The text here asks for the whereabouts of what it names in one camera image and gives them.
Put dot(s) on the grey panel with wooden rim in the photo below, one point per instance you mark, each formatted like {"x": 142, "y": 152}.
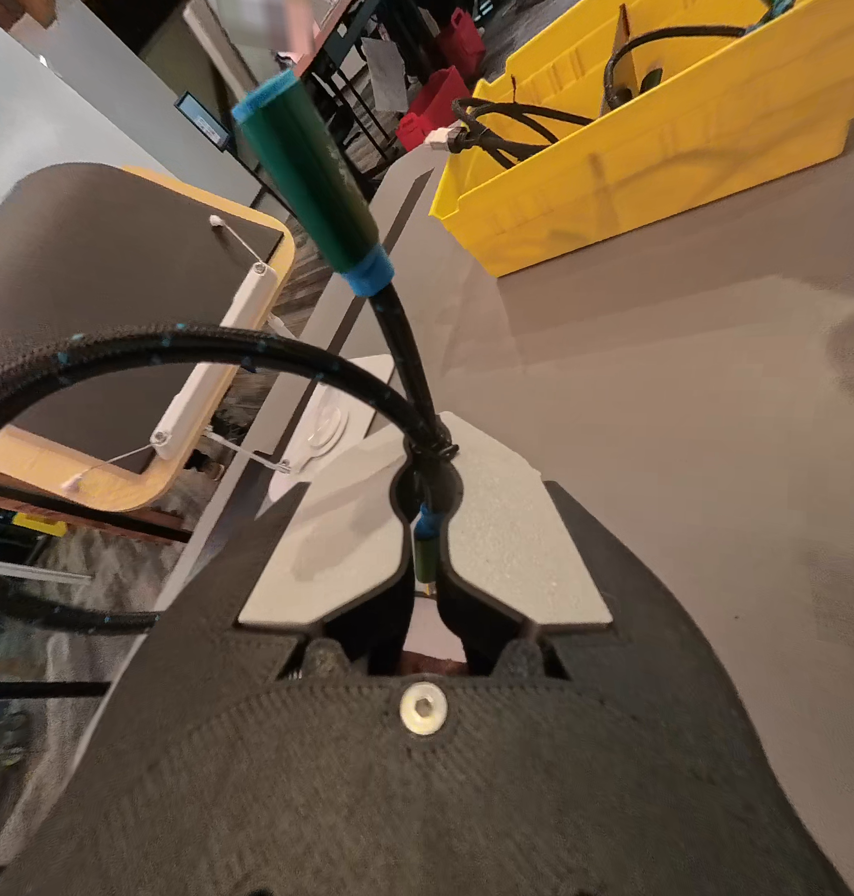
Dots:
{"x": 77, "y": 280}

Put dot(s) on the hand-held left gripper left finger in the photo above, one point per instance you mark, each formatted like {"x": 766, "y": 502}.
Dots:
{"x": 322, "y": 553}

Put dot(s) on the small black screen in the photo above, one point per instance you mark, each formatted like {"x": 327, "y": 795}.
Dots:
{"x": 203, "y": 123}

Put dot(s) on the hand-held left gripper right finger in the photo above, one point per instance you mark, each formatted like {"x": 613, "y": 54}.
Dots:
{"x": 532, "y": 546}

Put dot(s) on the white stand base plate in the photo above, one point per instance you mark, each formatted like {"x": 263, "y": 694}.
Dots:
{"x": 329, "y": 420}

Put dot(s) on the yellow plastic bin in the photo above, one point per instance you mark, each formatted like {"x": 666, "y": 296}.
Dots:
{"x": 707, "y": 140}

